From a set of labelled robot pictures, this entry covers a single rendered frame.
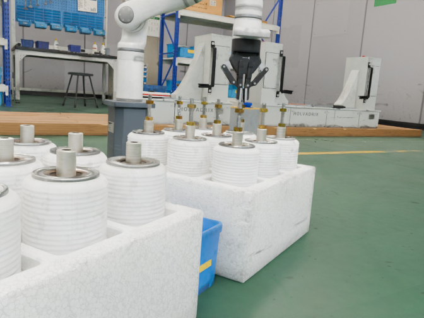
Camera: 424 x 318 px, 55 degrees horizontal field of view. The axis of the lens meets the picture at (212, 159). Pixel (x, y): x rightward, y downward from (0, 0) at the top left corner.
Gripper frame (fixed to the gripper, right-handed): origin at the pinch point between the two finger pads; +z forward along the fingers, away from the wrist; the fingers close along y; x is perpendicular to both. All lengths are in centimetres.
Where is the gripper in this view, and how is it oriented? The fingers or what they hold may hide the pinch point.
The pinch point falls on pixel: (242, 94)
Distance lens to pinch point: 109.7
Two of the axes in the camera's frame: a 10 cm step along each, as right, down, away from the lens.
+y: -9.9, -0.4, -1.2
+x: 1.2, 1.8, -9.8
